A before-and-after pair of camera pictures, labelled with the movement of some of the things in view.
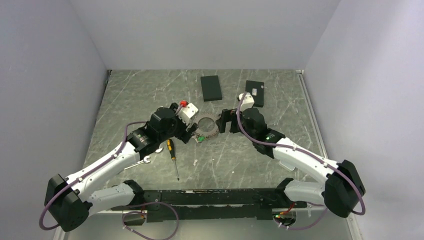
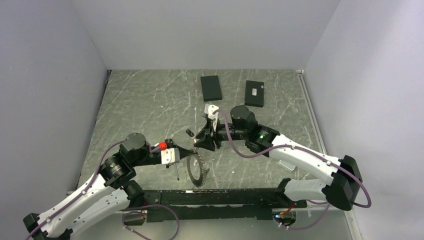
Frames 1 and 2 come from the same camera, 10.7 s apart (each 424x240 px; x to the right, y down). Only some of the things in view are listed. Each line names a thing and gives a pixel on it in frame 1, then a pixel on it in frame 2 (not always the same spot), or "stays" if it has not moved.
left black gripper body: (178, 128) → (172, 144)
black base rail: (210, 205) stays
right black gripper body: (228, 116) → (221, 134)
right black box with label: (256, 89) stays
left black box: (211, 88) stays
